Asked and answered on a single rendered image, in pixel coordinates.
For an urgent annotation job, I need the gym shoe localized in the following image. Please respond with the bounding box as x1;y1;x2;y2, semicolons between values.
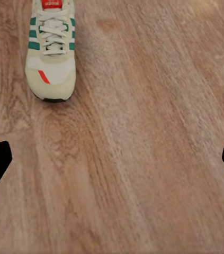
25;0;76;103

